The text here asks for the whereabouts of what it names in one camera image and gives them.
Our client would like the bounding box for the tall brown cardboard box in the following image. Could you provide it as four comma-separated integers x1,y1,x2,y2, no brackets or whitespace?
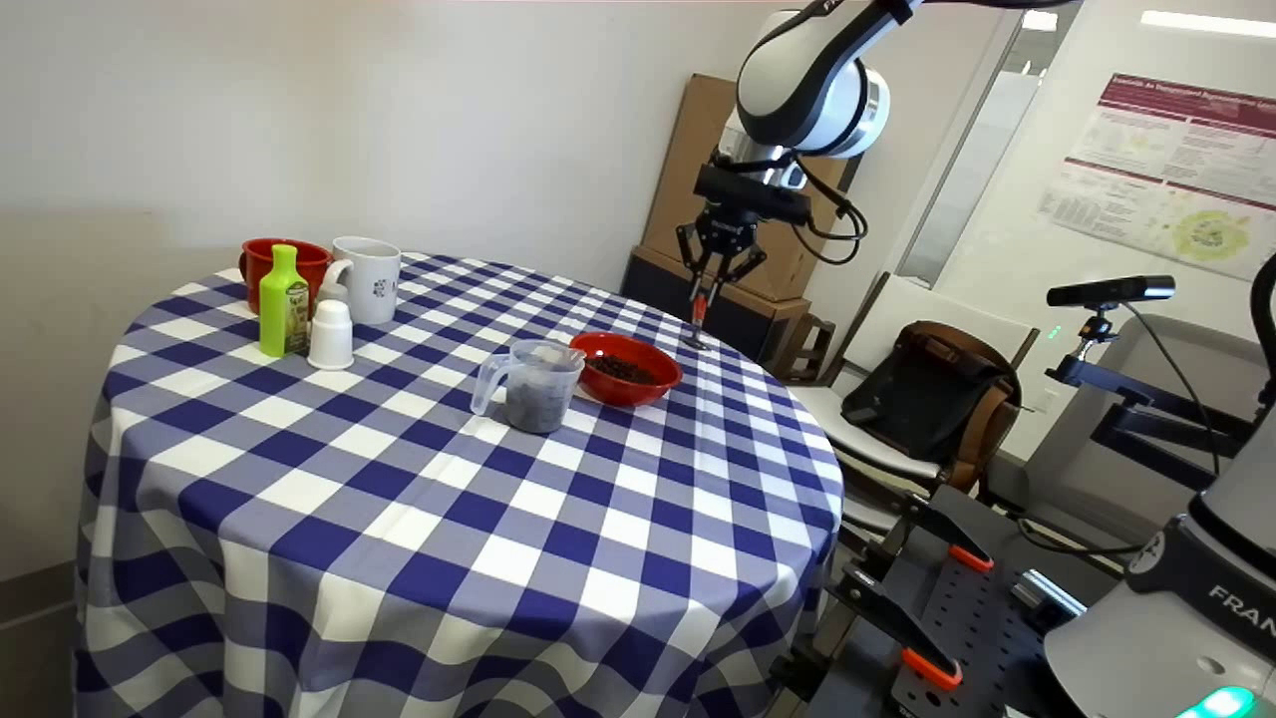
634,72,852,324

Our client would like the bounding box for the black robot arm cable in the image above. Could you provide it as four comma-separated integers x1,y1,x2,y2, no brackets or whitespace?
789,165,872,273

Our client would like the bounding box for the white printed mug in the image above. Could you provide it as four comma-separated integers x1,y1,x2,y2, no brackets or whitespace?
319,236,405,332

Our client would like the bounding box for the black bar camera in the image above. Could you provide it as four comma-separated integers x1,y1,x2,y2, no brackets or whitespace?
1045,273,1180,317

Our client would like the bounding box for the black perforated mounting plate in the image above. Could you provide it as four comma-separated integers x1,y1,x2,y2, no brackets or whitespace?
795,482,1111,718

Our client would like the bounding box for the red cup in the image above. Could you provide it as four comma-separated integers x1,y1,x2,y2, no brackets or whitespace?
236,236,333,317

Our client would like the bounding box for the clear glass cup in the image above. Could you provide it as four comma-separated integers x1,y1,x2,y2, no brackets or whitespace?
465,336,586,441

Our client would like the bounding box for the orange black clamp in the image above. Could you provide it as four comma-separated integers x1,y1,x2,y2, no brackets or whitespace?
913,495,1001,583
849,571,970,697

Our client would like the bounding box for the black crate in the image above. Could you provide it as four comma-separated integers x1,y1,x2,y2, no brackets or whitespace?
617,251,838,388

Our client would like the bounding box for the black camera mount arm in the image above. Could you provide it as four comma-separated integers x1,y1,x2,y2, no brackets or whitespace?
1049,308,1261,495

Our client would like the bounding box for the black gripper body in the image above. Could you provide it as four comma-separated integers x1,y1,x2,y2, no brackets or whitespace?
690,160,816,247

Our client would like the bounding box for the green plastic bottle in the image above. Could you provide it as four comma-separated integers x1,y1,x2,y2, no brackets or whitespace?
255,241,311,361

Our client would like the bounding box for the white wall poster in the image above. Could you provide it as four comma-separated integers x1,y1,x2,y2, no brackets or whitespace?
1034,72,1276,285

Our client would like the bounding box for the blue white checked tablecloth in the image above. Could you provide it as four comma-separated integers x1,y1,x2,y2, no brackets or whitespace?
73,251,849,718

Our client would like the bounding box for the grey leaning panel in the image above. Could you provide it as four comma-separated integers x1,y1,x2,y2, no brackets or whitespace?
894,0,1067,293

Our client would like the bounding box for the orange bowl with dark contents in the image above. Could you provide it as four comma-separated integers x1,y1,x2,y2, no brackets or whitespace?
569,326,687,410

